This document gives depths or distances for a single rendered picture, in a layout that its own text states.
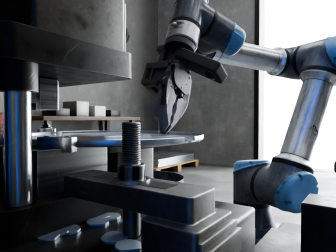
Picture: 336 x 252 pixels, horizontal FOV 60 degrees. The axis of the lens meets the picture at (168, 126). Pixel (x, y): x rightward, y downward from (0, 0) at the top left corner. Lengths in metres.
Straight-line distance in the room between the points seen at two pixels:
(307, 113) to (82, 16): 0.71
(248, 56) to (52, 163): 0.74
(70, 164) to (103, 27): 0.16
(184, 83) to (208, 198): 0.41
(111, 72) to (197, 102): 5.20
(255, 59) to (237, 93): 4.23
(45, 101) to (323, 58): 0.79
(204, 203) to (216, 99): 5.12
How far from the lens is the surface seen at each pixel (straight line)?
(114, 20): 0.39
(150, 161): 0.47
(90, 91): 4.77
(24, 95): 0.28
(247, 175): 0.94
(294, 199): 0.85
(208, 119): 5.40
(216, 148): 5.35
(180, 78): 0.61
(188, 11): 0.69
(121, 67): 0.35
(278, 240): 0.46
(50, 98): 0.38
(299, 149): 0.89
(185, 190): 0.23
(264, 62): 0.99
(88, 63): 0.32
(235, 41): 0.76
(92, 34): 0.36
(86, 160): 0.34
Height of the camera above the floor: 0.81
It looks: 1 degrees down
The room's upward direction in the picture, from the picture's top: straight up
